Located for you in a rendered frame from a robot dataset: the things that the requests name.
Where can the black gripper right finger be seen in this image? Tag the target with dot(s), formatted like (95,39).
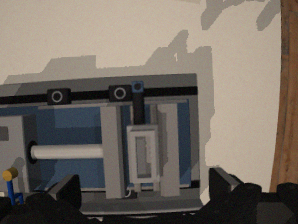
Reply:
(280,207)

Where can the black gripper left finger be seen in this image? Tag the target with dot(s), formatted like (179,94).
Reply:
(63,211)

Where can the light grey rectangular block with pocket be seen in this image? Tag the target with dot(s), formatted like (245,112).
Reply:
(140,151)

